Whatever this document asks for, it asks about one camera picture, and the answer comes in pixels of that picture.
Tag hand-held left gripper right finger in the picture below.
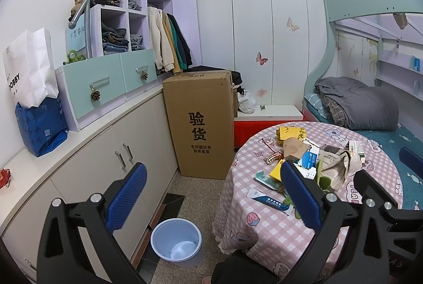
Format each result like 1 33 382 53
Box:
278 160 400 284

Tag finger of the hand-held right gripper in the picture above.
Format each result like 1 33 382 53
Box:
398 147 423 179
353 170 423 225

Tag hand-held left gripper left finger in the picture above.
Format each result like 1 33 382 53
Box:
37 162 153 284

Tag beige stocking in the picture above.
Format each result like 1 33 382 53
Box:
325 150 364 190

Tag blue white carton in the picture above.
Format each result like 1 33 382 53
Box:
299 145 319 169

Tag newspaper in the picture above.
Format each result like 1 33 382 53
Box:
319 143 349 159

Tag blue waste bin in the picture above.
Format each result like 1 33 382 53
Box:
150 218 203 268

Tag blue candy print bedsheet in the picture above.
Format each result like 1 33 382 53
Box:
304 112 423 212

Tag toothpaste tube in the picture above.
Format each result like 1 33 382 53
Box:
247 189 295 215

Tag blue toothbrush pack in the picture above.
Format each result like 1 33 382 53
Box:
254 172 281 189

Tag green white medicine box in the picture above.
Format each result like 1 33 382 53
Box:
347 139 367 162

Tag brown crumpled paper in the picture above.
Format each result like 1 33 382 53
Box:
282 138 311 162

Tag pink checked tablecloth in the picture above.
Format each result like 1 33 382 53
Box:
211 122 405 284

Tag white sideboard cabinet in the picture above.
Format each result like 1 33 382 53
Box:
0 91 181 284

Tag yellow crumpled packet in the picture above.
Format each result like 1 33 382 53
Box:
276 126 306 142

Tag grey duvet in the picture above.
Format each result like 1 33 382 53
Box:
314 77 400 131

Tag red cloth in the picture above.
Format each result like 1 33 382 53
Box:
234 117 306 151

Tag white step platform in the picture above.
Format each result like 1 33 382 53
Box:
234 105 304 121

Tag plaid blanket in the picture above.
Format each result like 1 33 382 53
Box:
322 95 346 126

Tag blue checked pillow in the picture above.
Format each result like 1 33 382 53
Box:
304 93 331 119

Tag person's leg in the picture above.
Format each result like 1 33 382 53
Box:
211 253 275 284

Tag white plastic bag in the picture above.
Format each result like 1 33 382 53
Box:
238 89 256 114

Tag blue gift bag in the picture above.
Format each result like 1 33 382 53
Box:
14 97 69 157

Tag teal drawer unit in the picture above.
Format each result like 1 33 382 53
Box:
54 49 157 132

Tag tall cardboard box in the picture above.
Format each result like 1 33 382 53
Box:
162 70 235 180

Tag red packet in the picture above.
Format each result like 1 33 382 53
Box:
0 168 12 189

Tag brown hanging cloth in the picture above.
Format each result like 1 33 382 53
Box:
393 13 408 30

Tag green hair claw clip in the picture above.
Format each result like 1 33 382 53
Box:
64 51 85 65

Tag yellow hanging garment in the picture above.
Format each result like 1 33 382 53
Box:
163 11 182 73

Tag green hanging garment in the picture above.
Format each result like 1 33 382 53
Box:
167 14 186 70

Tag cream hanging jacket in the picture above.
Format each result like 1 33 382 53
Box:
148 7 176 73

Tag dark folded jeans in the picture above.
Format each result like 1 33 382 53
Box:
101 23 129 55

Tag black hanging coat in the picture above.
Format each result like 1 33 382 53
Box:
170 14 194 68

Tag white paper bag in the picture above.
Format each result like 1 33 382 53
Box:
3 27 59 108

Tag teal printed board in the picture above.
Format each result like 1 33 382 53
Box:
66 17 89 60

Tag pale panelled wardrobe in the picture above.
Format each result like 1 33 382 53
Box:
195 0 331 106

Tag black white braided strap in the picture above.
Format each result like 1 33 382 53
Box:
265 152 285 166

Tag lilac wall shelf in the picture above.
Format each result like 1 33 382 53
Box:
335 15 423 96

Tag teal bunk bed frame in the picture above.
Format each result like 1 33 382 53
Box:
303 0 423 113

